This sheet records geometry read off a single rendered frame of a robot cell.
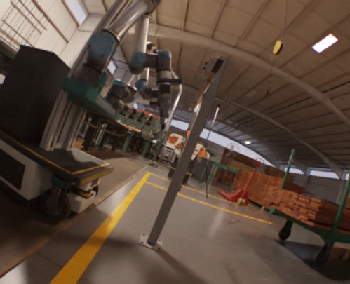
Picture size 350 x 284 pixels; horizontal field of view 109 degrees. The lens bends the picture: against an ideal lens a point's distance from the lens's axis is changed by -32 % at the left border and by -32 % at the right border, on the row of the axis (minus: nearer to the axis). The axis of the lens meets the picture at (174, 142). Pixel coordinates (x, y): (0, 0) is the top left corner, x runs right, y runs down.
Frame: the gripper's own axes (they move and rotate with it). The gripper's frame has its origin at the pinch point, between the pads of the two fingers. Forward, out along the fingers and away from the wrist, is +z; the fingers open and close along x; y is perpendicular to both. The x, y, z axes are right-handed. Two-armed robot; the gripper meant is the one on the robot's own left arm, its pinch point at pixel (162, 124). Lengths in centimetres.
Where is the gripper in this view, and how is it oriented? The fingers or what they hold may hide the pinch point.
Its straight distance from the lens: 130.9
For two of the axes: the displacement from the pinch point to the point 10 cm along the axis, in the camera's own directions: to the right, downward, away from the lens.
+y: 10.0, -0.3, 0.2
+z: 0.3, 9.8, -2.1
